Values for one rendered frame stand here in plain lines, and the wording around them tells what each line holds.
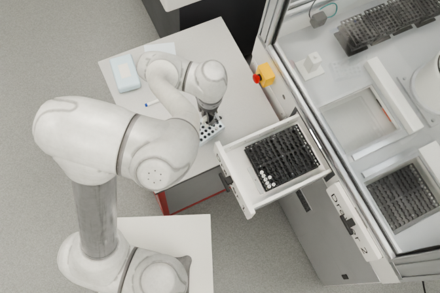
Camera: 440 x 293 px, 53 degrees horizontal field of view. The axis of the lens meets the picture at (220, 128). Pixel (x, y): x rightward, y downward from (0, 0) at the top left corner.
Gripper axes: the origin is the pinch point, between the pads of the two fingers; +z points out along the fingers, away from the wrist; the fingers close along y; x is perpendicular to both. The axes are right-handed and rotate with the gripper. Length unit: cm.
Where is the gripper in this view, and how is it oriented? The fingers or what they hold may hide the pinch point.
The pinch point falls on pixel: (207, 120)
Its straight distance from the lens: 170.9
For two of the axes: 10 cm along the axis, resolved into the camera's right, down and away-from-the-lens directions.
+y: 6.1, 7.5, -2.4
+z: -0.7, 3.6, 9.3
